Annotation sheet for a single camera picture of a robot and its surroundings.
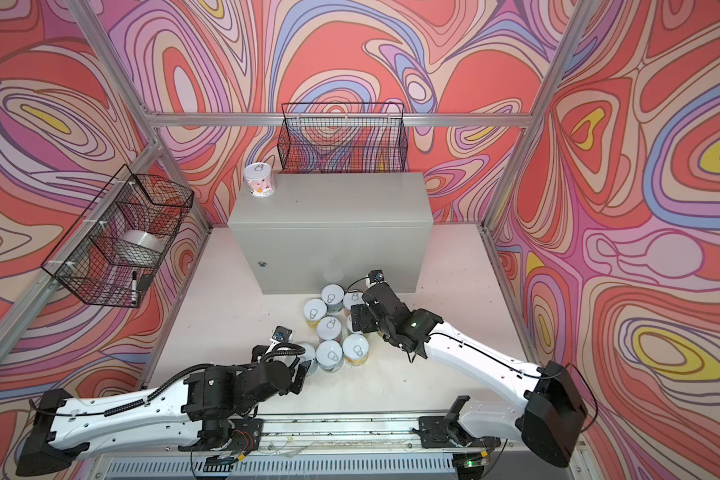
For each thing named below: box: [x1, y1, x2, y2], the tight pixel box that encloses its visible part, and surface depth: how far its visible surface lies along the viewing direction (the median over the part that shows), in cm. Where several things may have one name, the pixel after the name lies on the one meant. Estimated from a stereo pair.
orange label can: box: [343, 291, 365, 310], surface depth 94 cm
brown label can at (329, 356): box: [315, 340, 344, 373], surface depth 83 cm
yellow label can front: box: [342, 333, 370, 366], surface depth 84 cm
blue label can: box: [320, 283, 345, 313], surface depth 95 cm
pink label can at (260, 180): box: [244, 162, 276, 198], surface depth 79 cm
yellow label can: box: [303, 298, 327, 329], surface depth 92 cm
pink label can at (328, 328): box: [316, 316, 342, 340], surface depth 88 cm
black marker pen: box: [131, 271, 138, 304], surface depth 73 cm
